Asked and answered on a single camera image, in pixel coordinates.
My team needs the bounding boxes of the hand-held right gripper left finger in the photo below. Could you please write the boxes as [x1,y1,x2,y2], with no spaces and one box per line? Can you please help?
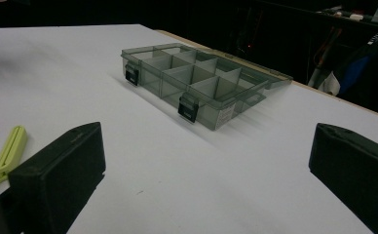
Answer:
[7,121,107,234]

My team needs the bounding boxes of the light green plastic clip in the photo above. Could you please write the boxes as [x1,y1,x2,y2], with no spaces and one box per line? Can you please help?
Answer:
[0,125,28,189]

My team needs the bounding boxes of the dark bag with blue patch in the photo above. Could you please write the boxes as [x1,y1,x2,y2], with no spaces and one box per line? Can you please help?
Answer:
[308,28,378,98]

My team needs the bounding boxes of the grey clear compartment box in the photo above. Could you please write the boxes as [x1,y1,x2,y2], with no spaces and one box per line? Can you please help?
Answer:
[120,42,294,132]

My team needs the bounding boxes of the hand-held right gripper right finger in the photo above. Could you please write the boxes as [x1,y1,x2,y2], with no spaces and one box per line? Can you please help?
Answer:
[308,122,378,234]

